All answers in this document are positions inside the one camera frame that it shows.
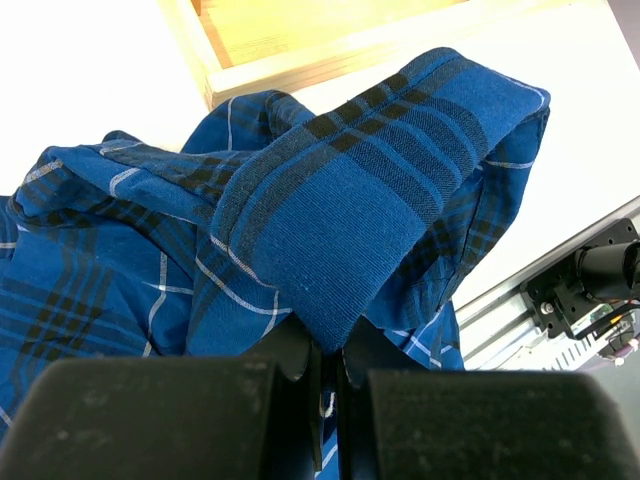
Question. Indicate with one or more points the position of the blue plaid shirt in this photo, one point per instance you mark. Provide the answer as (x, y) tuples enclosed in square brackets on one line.
[(378, 209)]

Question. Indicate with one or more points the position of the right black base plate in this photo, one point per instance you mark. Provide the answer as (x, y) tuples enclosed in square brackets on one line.
[(553, 295)]

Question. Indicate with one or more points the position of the wooden clothes rack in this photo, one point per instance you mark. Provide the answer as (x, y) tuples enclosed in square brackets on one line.
[(237, 47)]

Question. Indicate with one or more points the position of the aluminium mounting rail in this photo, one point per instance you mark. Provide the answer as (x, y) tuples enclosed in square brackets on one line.
[(497, 329)]

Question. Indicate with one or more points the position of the slotted grey cable duct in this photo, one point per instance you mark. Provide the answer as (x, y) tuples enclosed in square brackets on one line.
[(569, 359)]

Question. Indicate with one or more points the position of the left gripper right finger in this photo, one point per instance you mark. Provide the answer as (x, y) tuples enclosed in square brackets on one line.
[(398, 420)]

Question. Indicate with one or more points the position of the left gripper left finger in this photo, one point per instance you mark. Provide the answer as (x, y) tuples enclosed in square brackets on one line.
[(254, 416)]

